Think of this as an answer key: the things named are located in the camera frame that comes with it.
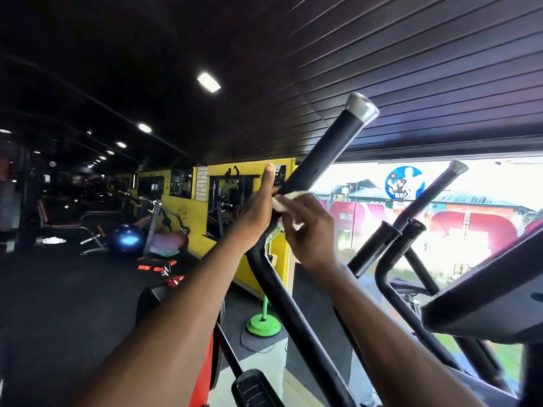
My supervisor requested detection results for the red and black machine shroud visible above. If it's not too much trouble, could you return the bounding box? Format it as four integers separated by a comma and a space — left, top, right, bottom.
135, 275, 225, 407

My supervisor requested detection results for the round blue window sticker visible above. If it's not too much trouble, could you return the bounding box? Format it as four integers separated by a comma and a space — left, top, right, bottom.
385, 166, 425, 202

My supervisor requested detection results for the person's left hand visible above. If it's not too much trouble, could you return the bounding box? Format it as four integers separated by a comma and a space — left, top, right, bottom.
232, 163, 281, 252

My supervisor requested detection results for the orange low bench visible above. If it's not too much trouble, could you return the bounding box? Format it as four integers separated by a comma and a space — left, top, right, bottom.
137, 255, 178, 272

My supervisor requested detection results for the person's right hand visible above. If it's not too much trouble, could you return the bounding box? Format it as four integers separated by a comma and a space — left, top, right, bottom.
273, 192, 341, 274

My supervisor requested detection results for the black bike saddle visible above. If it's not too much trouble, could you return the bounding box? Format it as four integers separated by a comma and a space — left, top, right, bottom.
389, 279, 430, 298

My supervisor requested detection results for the black foot pedal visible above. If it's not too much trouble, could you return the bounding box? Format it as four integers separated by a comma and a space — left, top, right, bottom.
231, 369, 286, 407

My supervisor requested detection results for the black framed wall mirror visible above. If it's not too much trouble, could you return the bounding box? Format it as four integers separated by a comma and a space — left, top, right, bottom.
206, 174, 260, 241

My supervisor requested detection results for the short black curved handle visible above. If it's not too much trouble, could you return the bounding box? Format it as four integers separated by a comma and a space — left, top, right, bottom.
375, 218, 463, 371

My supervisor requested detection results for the white cleaning cloth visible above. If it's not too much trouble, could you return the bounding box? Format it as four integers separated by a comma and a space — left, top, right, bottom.
271, 190, 315, 232

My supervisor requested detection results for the black and orange weight bench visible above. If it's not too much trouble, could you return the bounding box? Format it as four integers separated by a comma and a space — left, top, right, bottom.
36, 198, 107, 256

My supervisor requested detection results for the person's left forearm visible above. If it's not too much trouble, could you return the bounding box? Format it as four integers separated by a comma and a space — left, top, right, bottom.
70, 233, 255, 407

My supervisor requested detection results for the short black straight grip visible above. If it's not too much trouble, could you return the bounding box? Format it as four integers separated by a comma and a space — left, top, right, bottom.
347, 220, 402, 279

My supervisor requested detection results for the person's right forearm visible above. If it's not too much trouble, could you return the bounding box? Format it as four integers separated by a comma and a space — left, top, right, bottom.
312, 263, 486, 407

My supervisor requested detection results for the blue exercise ball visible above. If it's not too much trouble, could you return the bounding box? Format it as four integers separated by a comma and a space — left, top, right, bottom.
107, 224, 147, 255

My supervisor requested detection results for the black elliptical console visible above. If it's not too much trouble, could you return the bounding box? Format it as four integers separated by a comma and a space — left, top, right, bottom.
421, 224, 543, 345

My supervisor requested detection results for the rectangular ceiling light panel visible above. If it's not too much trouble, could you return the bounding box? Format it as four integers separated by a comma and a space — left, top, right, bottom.
197, 72, 221, 94

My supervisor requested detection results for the green round-base stand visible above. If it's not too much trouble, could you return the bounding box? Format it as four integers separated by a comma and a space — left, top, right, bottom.
246, 294, 282, 338

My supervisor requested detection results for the row of round ceiling lights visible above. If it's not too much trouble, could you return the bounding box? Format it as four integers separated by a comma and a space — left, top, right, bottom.
0, 122, 153, 171

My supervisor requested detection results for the grey frame gym machine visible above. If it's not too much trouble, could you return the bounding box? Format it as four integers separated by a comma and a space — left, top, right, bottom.
143, 198, 191, 258

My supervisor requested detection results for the long black elliptical handlebar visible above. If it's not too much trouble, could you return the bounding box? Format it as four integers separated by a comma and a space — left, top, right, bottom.
245, 92, 380, 407
392, 160, 514, 392

